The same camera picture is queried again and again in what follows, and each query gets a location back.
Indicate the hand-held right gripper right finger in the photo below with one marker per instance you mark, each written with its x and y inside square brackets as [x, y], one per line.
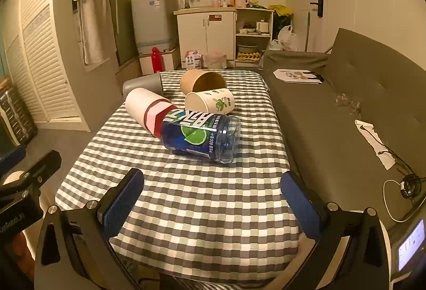
[299, 202]

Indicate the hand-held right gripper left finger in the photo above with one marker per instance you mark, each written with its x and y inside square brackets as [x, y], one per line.
[122, 201]

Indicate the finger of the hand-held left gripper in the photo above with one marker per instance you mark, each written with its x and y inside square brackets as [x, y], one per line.
[43, 167]
[11, 155]

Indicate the blue plastic cup lime label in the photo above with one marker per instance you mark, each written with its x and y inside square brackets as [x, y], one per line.
[199, 140]

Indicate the white cup red pink stripes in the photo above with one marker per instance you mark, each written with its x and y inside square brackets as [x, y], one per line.
[141, 103]

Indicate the grey cup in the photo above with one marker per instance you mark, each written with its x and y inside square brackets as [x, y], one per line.
[139, 83]

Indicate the white paper cup green print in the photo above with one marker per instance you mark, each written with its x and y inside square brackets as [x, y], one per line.
[206, 102]

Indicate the brown kraft paper cup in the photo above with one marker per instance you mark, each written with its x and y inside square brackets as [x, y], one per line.
[189, 81]

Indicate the black crate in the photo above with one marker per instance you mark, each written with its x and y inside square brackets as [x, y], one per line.
[16, 110]

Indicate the grey white checkered tablecloth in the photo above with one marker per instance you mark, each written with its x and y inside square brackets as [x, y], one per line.
[199, 210]

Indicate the white louvered door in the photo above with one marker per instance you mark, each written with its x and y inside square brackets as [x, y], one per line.
[43, 60]

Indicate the clear plastic wrapper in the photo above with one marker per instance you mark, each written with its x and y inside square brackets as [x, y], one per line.
[347, 103]

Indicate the smartphone with lit screen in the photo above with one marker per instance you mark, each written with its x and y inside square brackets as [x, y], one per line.
[411, 248]

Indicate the grey sofa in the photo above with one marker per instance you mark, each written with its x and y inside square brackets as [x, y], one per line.
[366, 83]

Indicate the grey cushion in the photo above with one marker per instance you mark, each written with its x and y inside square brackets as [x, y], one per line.
[293, 60]

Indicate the red bottle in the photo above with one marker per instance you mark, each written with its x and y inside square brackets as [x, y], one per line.
[156, 60]

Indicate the white storage box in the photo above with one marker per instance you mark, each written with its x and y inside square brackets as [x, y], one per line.
[169, 62]

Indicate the egg tray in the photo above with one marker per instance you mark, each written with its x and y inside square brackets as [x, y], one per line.
[248, 56]

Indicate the white printed packet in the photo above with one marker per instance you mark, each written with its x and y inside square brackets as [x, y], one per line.
[193, 60]

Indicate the white towel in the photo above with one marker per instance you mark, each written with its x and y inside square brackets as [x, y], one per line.
[95, 17]

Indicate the metal pot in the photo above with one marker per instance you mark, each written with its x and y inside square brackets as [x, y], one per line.
[247, 48]

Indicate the white plastic bag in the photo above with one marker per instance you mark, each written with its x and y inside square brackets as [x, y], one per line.
[286, 39]

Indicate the white open shelf unit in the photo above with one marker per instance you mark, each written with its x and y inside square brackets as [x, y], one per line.
[270, 40]

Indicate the translucent plastic bag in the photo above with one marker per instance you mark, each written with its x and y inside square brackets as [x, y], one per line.
[215, 60]

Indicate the white washing machine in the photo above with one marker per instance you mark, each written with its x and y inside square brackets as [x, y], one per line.
[151, 22]

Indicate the glass door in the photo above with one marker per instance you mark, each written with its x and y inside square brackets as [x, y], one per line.
[124, 4]

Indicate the white sink cabinet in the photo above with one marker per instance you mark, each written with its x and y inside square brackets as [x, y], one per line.
[204, 37]

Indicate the yellow cloth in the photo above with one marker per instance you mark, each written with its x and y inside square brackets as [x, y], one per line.
[281, 10]

